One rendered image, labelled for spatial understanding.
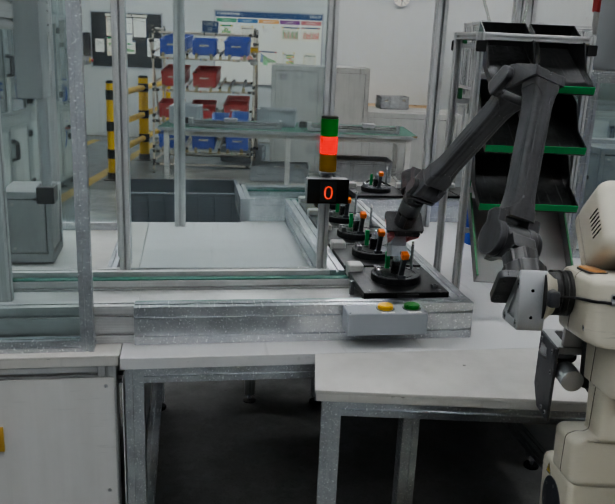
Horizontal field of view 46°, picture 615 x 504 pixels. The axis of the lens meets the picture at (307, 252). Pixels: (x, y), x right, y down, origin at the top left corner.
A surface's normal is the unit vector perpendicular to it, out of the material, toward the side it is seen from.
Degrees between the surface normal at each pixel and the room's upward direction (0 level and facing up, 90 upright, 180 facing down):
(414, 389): 0
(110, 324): 90
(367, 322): 90
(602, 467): 82
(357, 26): 90
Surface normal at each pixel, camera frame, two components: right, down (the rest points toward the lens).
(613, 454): 0.00, 0.13
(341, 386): 0.04, -0.96
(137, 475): 0.15, 0.27
